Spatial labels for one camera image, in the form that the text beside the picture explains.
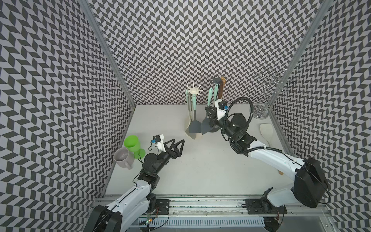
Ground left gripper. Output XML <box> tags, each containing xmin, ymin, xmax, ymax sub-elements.
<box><xmin>153</xmin><ymin>138</ymin><xmax>184</xmax><ymax>175</ymax></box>

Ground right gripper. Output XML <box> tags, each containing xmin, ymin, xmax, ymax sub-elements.
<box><xmin>204</xmin><ymin>105</ymin><xmax>236</xmax><ymax>140</ymax></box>

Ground grey spatula mint handle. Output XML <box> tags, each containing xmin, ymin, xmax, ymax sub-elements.
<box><xmin>201</xmin><ymin>88</ymin><xmax>213</xmax><ymax>135</ymax></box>

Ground cream spatula wooden handle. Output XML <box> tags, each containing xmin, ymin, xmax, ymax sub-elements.
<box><xmin>259</xmin><ymin>123</ymin><xmax>285</xmax><ymax>175</ymax></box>

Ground grey turner mint handle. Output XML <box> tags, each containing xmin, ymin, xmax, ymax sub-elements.
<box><xmin>188</xmin><ymin>94</ymin><xmax>201</xmax><ymax>133</ymax></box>

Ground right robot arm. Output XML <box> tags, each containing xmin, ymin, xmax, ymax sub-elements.
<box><xmin>205</xmin><ymin>106</ymin><xmax>328</xmax><ymax>213</ymax></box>

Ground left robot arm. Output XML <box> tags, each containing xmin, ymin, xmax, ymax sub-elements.
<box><xmin>84</xmin><ymin>139</ymin><xmax>185</xmax><ymax>232</ymax></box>

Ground cream utensil rack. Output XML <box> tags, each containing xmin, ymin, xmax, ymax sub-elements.
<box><xmin>184</xmin><ymin>83</ymin><xmax>205</xmax><ymax>140</ymax></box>

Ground dark grey utensil rack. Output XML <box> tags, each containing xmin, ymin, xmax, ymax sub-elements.
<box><xmin>213</xmin><ymin>76</ymin><xmax>226</xmax><ymax>102</ymax></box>

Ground green plastic goblet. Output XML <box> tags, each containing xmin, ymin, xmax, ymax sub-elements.
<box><xmin>124</xmin><ymin>135</ymin><xmax>146</xmax><ymax>160</ymax></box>

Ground grey ceramic mug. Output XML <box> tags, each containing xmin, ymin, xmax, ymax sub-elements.
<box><xmin>113</xmin><ymin>148</ymin><xmax>135</xmax><ymax>170</ymax></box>

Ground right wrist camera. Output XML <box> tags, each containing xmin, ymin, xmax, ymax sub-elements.
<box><xmin>214</xmin><ymin>99</ymin><xmax>229</xmax><ymax>120</ymax></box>

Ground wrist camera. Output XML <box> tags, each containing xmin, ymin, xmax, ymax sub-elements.
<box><xmin>214</xmin><ymin>99</ymin><xmax>229</xmax><ymax>120</ymax></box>
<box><xmin>151</xmin><ymin>134</ymin><xmax>166</xmax><ymax>152</ymax></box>

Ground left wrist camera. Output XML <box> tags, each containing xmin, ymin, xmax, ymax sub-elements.
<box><xmin>151</xmin><ymin>134</ymin><xmax>166</xmax><ymax>152</ymax></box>

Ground cream turner mint handle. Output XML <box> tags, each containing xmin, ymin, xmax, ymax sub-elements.
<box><xmin>213</xmin><ymin>83</ymin><xmax>219</xmax><ymax>106</ymax></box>

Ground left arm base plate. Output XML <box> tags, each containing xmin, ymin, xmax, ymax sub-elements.
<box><xmin>146</xmin><ymin>199</ymin><xmax>170</xmax><ymax>216</ymax></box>

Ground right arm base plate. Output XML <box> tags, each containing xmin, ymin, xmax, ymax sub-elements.
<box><xmin>242</xmin><ymin>198</ymin><xmax>288</xmax><ymax>215</ymax></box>

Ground aluminium front rail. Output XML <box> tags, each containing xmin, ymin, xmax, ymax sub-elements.
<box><xmin>86</xmin><ymin>195</ymin><xmax>334</xmax><ymax>230</ymax></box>

